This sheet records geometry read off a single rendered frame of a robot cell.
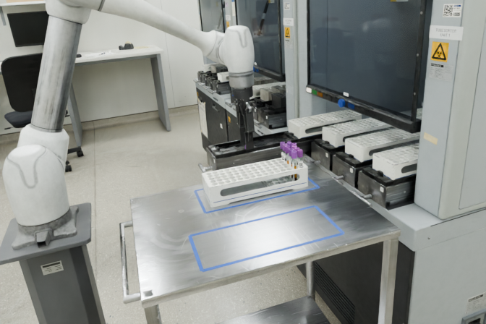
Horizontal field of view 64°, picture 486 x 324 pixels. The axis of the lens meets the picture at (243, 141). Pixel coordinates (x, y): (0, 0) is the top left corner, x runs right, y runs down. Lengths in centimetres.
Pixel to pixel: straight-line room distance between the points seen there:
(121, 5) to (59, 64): 30
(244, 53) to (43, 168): 72
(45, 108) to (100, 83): 349
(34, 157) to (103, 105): 371
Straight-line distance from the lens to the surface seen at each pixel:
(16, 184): 130
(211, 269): 87
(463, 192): 124
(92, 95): 495
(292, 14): 177
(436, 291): 138
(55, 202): 132
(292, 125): 159
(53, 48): 142
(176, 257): 92
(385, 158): 126
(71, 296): 146
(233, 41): 136
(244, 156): 146
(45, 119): 145
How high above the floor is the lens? 135
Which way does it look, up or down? 20 degrees down
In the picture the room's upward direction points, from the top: 4 degrees counter-clockwise
